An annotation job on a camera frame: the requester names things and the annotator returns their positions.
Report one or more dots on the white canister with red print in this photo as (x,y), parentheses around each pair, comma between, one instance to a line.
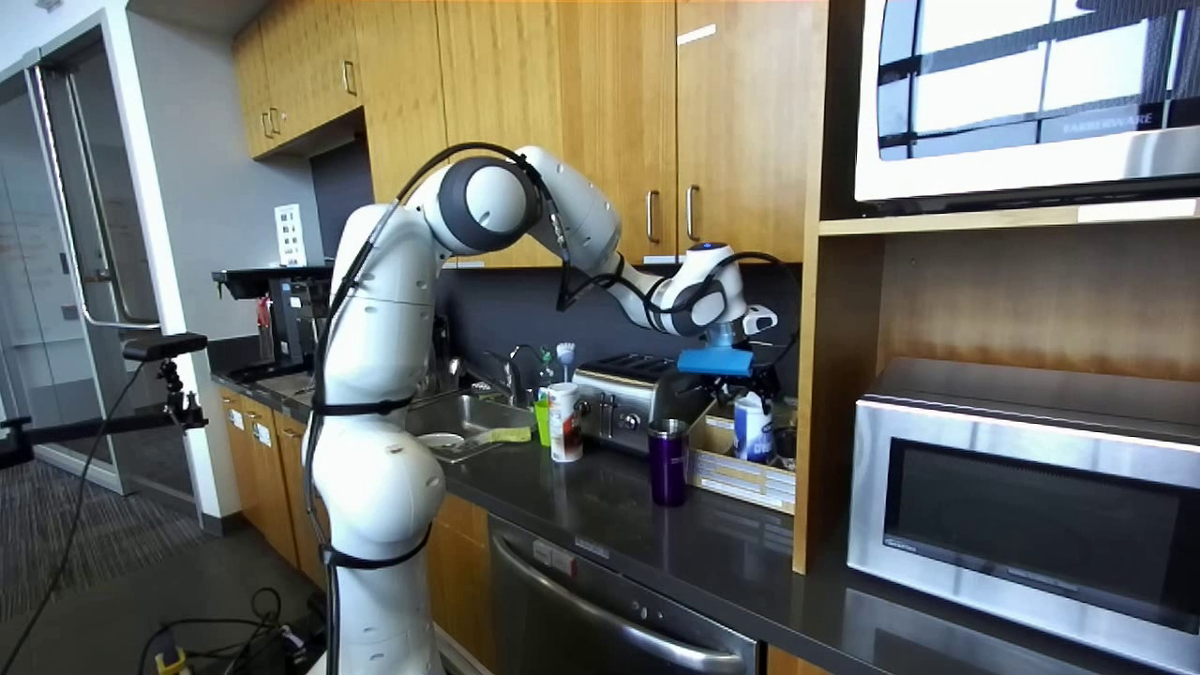
(564,422)

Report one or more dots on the tap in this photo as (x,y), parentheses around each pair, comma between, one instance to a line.
(517,370)

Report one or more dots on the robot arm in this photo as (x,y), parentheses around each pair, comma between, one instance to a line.
(380,328)

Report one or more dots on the cardboard box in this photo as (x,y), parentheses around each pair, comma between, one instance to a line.
(741,478)

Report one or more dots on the wooden wall cabinet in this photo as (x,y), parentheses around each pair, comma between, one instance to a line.
(600,84)

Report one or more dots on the dish brush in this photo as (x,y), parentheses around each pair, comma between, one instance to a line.
(565,354)

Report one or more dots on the wooden base cabinet door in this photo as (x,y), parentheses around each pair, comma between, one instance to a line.
(258,478)
(461,581)

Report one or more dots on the purple tumbler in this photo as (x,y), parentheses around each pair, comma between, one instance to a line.
(667,469)

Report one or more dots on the white microwave on shelf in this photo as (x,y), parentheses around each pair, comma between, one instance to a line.
(1022,94)

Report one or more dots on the silver toaster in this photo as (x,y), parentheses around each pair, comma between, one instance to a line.
(623,398)

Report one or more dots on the green cup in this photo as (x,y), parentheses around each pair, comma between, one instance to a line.
(542,424)

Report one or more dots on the white bottle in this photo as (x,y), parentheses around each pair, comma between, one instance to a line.
(752,431)

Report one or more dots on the steel sink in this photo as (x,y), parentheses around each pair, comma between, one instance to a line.
(469,414)

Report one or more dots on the yellow sponge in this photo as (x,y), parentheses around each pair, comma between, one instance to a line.
(511,435)

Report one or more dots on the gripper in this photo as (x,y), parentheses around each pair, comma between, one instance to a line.
(756,382)

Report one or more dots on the glass door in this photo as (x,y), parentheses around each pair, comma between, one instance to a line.
(66,234)

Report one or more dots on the black jar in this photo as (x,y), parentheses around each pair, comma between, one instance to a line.
(787,448)

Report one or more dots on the camera on mount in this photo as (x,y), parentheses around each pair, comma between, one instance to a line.
(164,347)

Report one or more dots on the silver countertop microwave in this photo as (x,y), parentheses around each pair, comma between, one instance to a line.
(1022,487)

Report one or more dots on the black coffee machine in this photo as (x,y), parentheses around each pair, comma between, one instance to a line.
(286,319)

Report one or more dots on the microwave door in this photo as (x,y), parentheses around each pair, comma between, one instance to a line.
(1012,525)

